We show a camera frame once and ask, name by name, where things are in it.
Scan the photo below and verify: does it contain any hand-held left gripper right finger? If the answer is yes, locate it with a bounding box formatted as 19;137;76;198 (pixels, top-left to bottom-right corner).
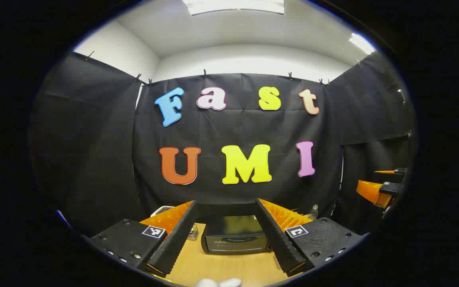
255;198;363;277

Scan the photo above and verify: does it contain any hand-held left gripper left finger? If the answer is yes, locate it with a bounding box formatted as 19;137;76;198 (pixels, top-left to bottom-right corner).
89;201;198;278

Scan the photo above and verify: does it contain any black electric oven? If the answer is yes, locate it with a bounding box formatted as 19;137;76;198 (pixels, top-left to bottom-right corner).
201;215;273;255

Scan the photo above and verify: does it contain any white toaster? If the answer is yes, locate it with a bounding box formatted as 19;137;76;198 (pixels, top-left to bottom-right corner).
150;205;176;218

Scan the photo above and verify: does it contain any ceiling light panel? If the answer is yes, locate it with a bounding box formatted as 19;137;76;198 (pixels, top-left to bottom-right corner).
349;33;375;55
182;0;286;16

